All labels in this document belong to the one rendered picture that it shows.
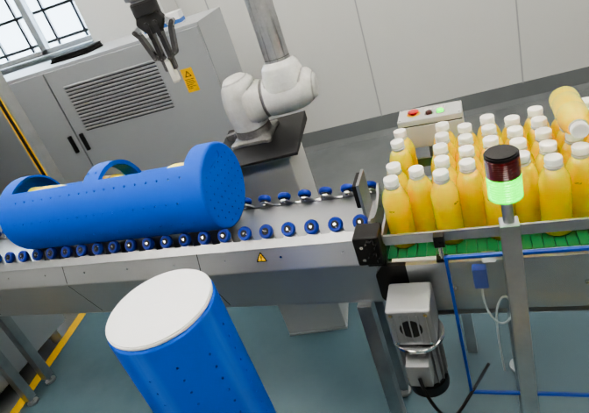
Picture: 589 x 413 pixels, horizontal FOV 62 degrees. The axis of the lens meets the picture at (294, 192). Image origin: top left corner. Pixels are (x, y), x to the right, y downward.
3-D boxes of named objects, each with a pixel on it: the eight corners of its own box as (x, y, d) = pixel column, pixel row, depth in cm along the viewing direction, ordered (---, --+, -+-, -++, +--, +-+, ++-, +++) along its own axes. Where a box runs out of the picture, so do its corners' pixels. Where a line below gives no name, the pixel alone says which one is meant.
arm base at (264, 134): (234, 131, 220) (230, 120, 218) (280, 121, 213) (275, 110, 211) (223, 152, 206) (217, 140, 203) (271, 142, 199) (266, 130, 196)
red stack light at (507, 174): (484, 168, 97) (482, 151, 95) (519, 163, 95) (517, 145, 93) (486, 184, 92) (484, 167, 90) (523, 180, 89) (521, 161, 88)
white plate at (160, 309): (225, 304, 113) (227, 308, 113) (195, 254, 136) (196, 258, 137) (111, 369, 105) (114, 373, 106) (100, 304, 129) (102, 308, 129)
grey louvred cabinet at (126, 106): (60, 238, 439) (-36, 88, 373) (286, 192, 385) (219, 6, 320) (24, 278, 392) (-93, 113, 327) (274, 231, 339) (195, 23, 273)
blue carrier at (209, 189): (72, 219, 209) (34, 163, 195) (253, 195, 176) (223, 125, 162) (27, 265, 186) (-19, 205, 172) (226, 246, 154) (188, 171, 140)
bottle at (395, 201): (397, 232, 140) (384, 176, 132) (421, 234, 136) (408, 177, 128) (388, 247, 135) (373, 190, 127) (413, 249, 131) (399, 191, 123)
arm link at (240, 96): (238, 119, 215) (218, 74, 204) (277, 110, 210) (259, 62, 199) (230, 137, 202) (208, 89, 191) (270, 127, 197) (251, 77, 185)
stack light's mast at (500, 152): (491, 214, 102) (481, 146, 95) (523, 210, 100) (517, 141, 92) (493, 231, 97) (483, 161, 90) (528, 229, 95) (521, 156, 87)
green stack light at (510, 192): (487, 189, 99) (484, 168, 97) (521, 185, 97) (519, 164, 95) (489, 206, 94) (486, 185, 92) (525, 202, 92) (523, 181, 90)
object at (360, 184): (365, 203, 154) (355, 169, 148) (372, 202, 153) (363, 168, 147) (360, 222, 146) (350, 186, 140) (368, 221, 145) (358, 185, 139)
